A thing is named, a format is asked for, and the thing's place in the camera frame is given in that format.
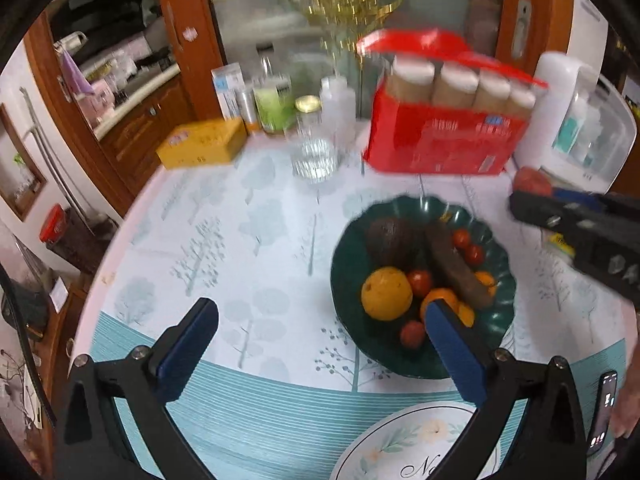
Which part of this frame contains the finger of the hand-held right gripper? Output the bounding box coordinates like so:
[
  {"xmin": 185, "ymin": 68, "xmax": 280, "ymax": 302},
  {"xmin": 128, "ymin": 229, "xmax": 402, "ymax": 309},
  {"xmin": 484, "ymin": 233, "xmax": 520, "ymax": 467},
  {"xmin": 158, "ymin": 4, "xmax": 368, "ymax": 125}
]
[
  {"xmin": 552, "ymin": 188, "xmax": 640, "ymax": 220},
  {"xmin": 509, "ymin": 189, "xmax": 640, "ymax": 306}
]

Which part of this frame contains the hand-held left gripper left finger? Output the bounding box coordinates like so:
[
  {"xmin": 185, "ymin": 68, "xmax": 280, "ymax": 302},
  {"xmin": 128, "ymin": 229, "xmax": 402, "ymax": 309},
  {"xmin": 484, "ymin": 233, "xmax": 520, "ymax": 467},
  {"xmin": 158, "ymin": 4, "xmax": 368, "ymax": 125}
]
[{"xmin": 52, "ymin": 297, "xmax": 221, "ymax": 480}]

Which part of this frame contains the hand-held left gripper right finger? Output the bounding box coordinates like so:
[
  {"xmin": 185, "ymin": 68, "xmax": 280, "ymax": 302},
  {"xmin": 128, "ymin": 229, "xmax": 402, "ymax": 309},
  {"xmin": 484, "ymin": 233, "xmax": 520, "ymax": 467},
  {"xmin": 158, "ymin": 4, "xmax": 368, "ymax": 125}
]
[{"xmin": 424, "ymin": 299, "xmax": 588, "ymax": 480}]

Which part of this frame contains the red tomato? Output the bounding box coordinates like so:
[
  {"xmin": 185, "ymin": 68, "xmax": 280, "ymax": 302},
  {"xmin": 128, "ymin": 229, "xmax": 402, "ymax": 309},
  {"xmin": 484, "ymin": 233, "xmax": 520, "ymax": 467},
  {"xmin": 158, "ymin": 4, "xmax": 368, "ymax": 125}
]
[{"xmin": 515, "ymin": 167, "xmax": 553, "ymax": 196}]

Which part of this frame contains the brown sweet potato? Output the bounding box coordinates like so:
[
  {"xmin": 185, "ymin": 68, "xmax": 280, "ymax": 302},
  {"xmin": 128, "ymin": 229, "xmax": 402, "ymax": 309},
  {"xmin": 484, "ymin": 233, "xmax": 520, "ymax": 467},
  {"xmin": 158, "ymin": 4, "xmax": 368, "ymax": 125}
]
[{"xmin": 425, "ymin": 222, "xmax": 496, "ymax": 310}]

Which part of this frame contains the large orange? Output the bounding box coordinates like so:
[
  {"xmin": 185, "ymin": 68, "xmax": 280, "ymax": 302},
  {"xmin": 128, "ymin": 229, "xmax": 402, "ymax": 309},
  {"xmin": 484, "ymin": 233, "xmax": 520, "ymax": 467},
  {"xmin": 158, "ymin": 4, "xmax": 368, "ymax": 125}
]
[{"xmin": 361, "ymin": 267, "xmax": 414, "ymax": 321}]

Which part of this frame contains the dark avocado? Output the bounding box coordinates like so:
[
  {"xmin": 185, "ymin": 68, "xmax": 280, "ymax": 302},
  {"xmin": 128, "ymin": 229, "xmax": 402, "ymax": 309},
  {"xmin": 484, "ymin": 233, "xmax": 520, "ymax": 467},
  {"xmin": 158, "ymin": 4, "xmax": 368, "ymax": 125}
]
[{"xmin": 365, "ymin": 217, "xmax": 416, "ymax": 266}]

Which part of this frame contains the dark green scalloped plate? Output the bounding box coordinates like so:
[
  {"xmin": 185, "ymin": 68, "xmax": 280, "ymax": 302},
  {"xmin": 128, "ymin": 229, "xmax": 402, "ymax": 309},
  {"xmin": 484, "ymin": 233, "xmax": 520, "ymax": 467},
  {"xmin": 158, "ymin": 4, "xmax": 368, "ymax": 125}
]
[{"xmin": 330, "ymin": 195, "xmax": 517, "ymax": 381}]

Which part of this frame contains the yellow packet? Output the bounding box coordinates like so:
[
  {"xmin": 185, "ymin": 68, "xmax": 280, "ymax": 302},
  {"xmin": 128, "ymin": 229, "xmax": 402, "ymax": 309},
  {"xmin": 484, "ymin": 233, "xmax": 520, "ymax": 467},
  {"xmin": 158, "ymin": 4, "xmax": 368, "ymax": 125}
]
[{"xmin": 547, "ymin": 232, "xmax": 576, "ymax": 258}]

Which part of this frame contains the white capped brown bottle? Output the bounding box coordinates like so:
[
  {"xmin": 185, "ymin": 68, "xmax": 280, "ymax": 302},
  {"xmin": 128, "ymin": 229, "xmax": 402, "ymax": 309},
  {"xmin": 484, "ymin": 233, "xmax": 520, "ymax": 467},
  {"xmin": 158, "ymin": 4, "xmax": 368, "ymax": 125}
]
[
  {"xmin": 507, "ymin": 82, "xmax": 538, "ymax": 118},
  {"xmin": 432, "ymin": 62, "xmax": 480, "ymax": 108},
  {"xmin": 390, "ymin": 55, "xmax": 436, "ymax": 103},
  {"xmin": 475, "ymin": 70, "xmax": 516, "ymax": 111}
]

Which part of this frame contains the white cosmetics storage box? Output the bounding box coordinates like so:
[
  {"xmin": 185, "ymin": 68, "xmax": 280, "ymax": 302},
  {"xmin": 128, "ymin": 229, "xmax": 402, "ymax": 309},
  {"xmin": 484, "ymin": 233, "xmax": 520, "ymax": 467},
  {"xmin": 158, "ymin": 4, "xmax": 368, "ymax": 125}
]
[{"xmin": 515, "ymin": 52, "xmax": 638, "ymax": 196}]

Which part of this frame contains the red bottle carton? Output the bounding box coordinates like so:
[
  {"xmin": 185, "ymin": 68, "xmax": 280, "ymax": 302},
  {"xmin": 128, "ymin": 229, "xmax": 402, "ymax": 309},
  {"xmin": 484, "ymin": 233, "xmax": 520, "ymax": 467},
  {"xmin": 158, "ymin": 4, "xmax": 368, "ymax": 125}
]
[{"xmin": 356, "ymin": 29, "xmax": 550, "ymax": 176}]

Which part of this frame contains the black smartphone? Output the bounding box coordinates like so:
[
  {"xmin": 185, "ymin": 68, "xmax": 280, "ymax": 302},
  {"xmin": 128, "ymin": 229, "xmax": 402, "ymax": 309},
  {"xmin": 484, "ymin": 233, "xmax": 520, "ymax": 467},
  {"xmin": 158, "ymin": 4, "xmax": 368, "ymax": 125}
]
[{"xmin": 586, "ymin": 370, "xmax": 620, "ymax": 457}]

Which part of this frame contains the red bin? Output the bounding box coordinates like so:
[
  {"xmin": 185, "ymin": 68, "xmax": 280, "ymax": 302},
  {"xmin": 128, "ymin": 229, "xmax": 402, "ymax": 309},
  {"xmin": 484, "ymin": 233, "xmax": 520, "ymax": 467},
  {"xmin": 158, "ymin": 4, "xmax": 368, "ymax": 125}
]
[{"xmin": 39, "ymin": 205, "xmax": 68, "ymax": 243}]

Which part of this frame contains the yellow cardboard box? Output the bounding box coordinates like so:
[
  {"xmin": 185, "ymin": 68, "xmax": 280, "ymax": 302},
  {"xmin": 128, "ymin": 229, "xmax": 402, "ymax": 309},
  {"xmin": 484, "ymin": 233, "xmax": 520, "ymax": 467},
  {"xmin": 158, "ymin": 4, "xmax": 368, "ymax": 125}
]
[{"xmin": 156, "ymin": 119, "xmax": 248, "ymax": 170}]

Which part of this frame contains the wooden kitchen cabinet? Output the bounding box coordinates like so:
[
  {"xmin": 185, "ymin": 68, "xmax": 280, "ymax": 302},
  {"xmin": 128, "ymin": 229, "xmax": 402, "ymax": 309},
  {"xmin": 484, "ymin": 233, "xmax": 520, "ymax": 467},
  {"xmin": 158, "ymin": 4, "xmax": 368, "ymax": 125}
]
[{"xmin": 22, "ymin": 0, "xmax": 226, "ymax": 211}]

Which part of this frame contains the clear drinking glass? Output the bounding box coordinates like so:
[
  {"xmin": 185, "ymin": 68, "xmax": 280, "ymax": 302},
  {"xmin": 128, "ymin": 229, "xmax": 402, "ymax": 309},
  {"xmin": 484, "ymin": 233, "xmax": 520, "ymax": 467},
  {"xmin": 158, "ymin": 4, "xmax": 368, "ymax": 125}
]
[{"xmin": 290, "ymin": 110, "xmax": 340, "ymax": 183}]

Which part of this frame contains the translucent white bottle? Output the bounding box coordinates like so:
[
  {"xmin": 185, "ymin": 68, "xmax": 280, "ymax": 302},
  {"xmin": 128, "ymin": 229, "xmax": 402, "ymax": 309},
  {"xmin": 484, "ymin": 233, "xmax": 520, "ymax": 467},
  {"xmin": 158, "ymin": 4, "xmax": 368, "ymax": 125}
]
[{"xmin": 320, "ymin": 75, "xmax": 358, "ymax": 148}]

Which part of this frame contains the metal pole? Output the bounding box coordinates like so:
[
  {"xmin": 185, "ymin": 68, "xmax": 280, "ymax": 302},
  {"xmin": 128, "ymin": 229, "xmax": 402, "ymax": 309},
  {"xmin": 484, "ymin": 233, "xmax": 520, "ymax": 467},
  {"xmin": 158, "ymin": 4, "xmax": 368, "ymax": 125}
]
[{"xmin": 20, "ymin": 87, "xmax": 83, "ymax": 221}]

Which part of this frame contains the silver can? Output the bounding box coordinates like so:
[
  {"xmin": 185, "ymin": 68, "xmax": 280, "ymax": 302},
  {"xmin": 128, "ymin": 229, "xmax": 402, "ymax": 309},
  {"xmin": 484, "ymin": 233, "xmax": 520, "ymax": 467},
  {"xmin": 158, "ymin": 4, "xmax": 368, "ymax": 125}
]
[{"xmin": 235, "ymin": 87, "xmax": 261, "ymax": 131}]

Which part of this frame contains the green label jar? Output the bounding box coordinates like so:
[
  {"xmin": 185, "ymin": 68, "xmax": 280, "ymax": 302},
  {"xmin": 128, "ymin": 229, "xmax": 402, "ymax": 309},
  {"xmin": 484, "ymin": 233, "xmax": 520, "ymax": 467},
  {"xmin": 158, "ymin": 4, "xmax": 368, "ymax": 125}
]
[{"xmin": 252, "ymin": 77, "xmax": 296, "ymax": 133}]

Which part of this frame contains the white and blue carton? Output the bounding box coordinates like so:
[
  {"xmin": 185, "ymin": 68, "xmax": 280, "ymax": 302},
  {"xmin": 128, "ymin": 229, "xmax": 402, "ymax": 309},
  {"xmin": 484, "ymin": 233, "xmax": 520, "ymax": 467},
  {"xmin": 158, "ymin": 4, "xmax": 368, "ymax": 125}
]
[{"xmin": 211, "ymin": 62, "xmax": 246, "ymax": 121}]

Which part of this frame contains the clear plastic bottle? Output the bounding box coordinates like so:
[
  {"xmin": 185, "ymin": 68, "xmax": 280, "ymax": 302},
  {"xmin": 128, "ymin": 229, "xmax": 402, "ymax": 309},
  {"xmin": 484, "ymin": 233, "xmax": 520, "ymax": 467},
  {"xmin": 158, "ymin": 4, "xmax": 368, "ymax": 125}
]
[{"xmin": 255, "ymin": 45, "xmax": 281, "ymax": 86}]

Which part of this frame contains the purple hanging cloth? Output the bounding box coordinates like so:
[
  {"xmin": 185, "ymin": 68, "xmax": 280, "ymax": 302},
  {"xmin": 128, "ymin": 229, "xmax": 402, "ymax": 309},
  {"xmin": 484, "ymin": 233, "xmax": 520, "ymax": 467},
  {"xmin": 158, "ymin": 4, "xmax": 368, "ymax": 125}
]
[{"xmin": 57, "ymin": 50, "xmax": 96, "ymax": 96}]

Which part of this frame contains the frosted glass sliding door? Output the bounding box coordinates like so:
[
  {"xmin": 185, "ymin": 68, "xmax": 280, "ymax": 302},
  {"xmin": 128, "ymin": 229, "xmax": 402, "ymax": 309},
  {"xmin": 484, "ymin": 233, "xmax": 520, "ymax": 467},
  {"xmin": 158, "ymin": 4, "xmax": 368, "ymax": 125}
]
[{"xmin": 200, "ymin": 0, "xmax": 506, "ymax": 126}]

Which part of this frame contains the metal door handle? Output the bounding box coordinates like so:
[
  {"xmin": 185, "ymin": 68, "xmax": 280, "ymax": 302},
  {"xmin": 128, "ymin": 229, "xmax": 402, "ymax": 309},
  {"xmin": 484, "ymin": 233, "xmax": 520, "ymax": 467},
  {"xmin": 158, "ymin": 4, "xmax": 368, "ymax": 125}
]
[{"xmin": 510, "ymin": 0, "xmax": 533, "ymax": 61}]

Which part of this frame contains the wooden door frame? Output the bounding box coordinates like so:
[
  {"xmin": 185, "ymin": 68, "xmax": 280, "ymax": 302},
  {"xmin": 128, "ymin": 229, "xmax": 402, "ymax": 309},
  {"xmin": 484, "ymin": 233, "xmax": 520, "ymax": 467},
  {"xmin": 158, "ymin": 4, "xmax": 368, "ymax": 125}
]
[{"xmin": 495, "ymin": 0, "xmax": 583, "ymax": 76}]

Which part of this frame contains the wood framed wall niche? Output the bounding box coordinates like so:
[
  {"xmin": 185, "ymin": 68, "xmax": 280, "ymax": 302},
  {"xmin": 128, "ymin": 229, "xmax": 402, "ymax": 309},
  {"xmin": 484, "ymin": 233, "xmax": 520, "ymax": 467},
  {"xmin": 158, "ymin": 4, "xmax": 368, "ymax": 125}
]
[{"xmin": 0, "ymin": 102, "xmax": 48, "ymax": 221}]

